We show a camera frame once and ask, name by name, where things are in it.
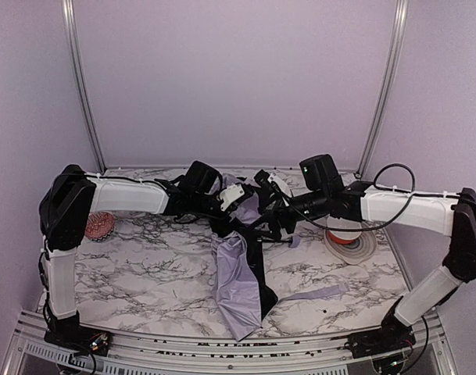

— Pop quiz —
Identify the lilac folding umbrella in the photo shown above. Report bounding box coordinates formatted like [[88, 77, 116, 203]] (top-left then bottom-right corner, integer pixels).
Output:
[[209, 173, 350, 342]]

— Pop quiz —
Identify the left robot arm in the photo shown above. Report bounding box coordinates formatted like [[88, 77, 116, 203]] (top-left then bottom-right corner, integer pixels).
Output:
[[38, 161, 257, 358]]

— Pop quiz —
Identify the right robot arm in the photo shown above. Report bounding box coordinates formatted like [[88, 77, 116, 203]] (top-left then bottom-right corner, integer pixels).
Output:
[[254, 154, 476, 359]]

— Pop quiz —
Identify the orange white bowl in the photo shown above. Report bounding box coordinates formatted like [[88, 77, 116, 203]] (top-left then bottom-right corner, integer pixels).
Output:
[[327, 216, 362, 245]]

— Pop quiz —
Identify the grey ringed plate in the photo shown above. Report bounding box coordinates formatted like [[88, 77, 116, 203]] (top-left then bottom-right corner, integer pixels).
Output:
[[324, 230, 378, 266]]

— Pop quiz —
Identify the red patterned bowl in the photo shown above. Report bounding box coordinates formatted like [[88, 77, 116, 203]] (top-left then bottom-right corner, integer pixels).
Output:
[[84, 212, 115, 242]]

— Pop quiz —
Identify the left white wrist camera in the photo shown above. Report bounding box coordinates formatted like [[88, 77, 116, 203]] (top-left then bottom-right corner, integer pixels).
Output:
[[217, 184, 250, 212]]

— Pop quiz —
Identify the right aluminium frame post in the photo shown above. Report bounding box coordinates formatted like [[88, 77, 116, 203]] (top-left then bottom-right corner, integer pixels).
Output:
[[356, 0, 409, 176]]

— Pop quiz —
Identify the aluminium frame post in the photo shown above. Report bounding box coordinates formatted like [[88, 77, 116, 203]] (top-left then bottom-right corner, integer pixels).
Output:
[[61, 0, 107, 172], [356, 0, 409, 176]]

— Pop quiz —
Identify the aluminium front rail base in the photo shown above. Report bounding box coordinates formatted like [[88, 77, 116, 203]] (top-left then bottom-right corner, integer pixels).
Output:
[[1, 311, 458, 374]]

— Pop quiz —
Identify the left aluminium frame post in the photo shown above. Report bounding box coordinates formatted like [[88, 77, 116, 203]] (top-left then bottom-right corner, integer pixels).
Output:
[[61, 0, 107, 172]]

